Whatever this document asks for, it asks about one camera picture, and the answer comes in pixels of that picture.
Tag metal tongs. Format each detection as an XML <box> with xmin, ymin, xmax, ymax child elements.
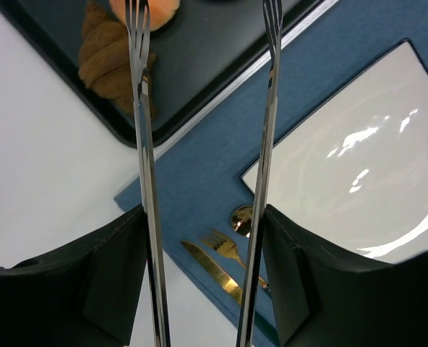
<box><xmin>124</xmin><ymin>1</ymin><xmax>283</xmax><ymax>346</ymax></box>

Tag gold fork blue handle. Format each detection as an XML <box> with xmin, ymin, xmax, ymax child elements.
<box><xmin>198</xmin><ymin>228</ymin><xmax>270</xmax><ymax>290</ymax></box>

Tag black tray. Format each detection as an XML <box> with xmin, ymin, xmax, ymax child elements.
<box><xmin>0</xmin><ymin>0</ymin><xmax>330</xmax><ymax>148</ymax></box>

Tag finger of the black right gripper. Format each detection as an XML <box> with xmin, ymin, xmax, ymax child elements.
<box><xmin>263</xmin><ymin>206</ymin><xmax>428</xmax><ymax>346</ymax></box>

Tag brown chocolate croissant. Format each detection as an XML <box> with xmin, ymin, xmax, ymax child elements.
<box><xmin>77</xmin><ymin>1</ymin><xmax>158</xmax><ymax>120</ymax></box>

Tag gold knife blue handle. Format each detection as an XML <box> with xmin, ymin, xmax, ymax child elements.
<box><xmin>180</xmin><ymin>239</ymin><xmax>243</xmax><ymax>305</ymax></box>

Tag round pink bun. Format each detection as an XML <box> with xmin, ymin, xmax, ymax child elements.
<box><xmin>108</xmin><ymin>0</ymin><xmax>181</xmax><ymax>31</ymax></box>

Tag gold spoon blue handle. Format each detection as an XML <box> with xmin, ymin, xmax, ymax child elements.
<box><xmin>231</xmin><ymin>205</ymin><xmax>253</xmax><ymax>238</ymax></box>

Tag white square plate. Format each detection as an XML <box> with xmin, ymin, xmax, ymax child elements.
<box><xmin>240</xmin><ymin>40</ymin><xmax>428</xmax><ymax>264</ymax></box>

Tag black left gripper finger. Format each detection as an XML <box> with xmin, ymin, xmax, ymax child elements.
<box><xmin>0</xmin><ymin>206</ymin><xmax>147</xmax><ymax>346</ymax></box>

